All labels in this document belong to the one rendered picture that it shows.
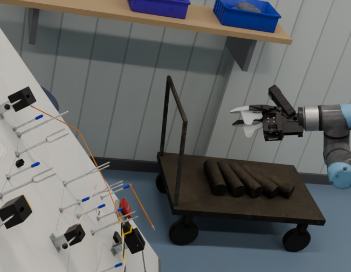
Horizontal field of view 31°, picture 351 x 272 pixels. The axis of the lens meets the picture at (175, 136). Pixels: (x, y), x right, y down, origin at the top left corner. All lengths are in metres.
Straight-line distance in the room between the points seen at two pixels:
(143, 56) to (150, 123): 0.48
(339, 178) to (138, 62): 2.25
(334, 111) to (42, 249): 0.90
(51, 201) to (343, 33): 2.87
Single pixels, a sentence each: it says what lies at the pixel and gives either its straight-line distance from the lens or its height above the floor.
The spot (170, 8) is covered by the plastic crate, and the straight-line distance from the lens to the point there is 3.33.
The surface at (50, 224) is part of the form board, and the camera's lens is 1.60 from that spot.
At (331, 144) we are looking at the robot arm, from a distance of 1.90.
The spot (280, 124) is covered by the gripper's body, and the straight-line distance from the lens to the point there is 1.85.
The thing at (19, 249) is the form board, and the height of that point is 1.38.
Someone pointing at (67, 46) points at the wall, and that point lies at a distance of 3.74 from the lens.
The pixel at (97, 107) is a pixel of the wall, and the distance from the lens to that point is 3.95.
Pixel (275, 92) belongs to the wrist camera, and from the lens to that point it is 1.91.
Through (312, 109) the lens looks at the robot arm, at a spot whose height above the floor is 1.59.
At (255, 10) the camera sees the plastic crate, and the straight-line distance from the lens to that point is 3.54.
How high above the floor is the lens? 2.34
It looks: 30 degrees down
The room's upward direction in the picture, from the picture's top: 15 degrees clockwise
